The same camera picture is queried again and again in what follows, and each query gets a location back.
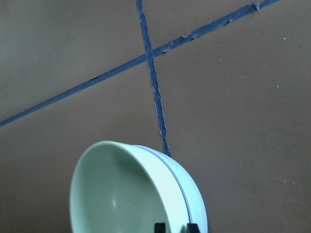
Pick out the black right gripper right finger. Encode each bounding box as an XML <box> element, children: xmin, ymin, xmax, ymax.
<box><xmin>186</xmin><ymin>223</ymin><xmax>200</xmax><ymax>233</ymax></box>

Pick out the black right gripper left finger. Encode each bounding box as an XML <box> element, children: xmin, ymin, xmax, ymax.
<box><xmin>154</xmin><ymin>223</ymin><xmax>166</xmax><ymax>233</ymax></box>

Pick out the green bowl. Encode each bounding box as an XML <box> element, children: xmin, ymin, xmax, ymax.
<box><xmin>69</xmin><ymin>141</ymin><xmax>189</xmax><ymax>233</ymax></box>

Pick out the blue bowl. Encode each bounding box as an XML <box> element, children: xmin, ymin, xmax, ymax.
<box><xmin>137</xmin><ymin>145</ymin><xmax>208</xmax><ymax>233</ymax></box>

